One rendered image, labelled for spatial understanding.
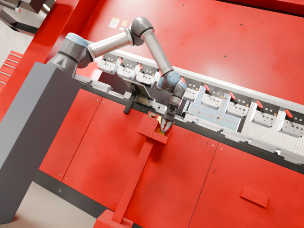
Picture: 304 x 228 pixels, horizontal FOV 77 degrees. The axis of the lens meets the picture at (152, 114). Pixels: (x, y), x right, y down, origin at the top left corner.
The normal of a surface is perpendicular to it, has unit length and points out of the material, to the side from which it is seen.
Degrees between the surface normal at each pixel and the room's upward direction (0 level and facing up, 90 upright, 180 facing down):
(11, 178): 90
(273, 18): 90
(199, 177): 90
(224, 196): 90
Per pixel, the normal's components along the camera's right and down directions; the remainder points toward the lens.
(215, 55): -0.18, -0.25
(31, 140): 0.84, 0.28
